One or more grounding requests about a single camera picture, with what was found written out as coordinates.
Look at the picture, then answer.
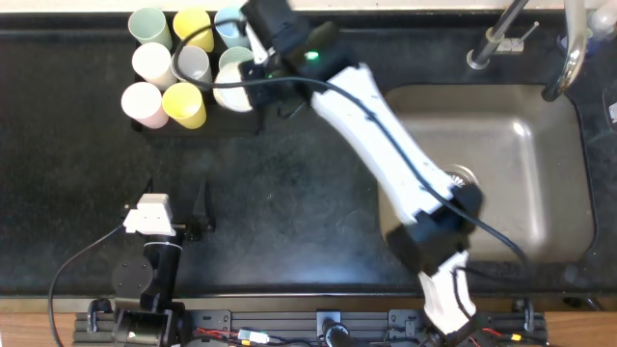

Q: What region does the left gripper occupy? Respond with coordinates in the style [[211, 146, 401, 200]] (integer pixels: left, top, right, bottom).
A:
[[144, 178, 217, 242]]

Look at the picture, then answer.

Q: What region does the green cup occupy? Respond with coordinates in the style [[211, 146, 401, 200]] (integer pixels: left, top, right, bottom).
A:
[[218, 45, 255, 72], [127, 6, 174, 51]]

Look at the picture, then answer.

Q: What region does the yellow cup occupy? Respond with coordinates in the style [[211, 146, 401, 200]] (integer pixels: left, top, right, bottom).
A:
[[172, 7, 216, 53], [161, 81, 208, 130]]

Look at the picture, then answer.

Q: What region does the grey cup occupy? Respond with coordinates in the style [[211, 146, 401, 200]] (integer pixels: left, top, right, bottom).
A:
[[171, 44, 214, 91]]

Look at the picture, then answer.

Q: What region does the blue cup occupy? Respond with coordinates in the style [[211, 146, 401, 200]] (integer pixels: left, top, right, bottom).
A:
[[213, 6, 252, 49]]

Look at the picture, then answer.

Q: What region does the black cable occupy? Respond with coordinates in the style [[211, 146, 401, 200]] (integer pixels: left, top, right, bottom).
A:
[[46, 224, 127, 347], [172, 17, 530, 319]]

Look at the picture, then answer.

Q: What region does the mounting rail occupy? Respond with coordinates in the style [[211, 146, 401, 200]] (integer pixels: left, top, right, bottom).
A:
[[71, 307, 550, 347]]

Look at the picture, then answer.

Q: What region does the steel sink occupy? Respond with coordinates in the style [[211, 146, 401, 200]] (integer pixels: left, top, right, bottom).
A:
[[378, 84, 597, 266]]

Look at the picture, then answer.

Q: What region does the pink cup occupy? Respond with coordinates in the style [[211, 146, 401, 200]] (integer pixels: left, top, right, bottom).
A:
[[120, 80, 170, 130]]

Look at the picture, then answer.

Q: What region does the white cup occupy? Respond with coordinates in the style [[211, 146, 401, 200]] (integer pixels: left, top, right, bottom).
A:
[[130, 41, 178, 92], [211, 61, 255, 114]]

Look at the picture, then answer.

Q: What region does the black tray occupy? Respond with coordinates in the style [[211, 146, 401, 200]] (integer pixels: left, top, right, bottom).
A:
[[129, 12, 266, 139]]

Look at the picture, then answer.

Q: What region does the steel tap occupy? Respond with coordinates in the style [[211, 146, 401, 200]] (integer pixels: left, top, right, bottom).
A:
[[465, 0, 593, 103]]

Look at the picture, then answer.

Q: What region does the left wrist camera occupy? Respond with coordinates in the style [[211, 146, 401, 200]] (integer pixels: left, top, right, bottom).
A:
[[122, 192, 177, 237]]

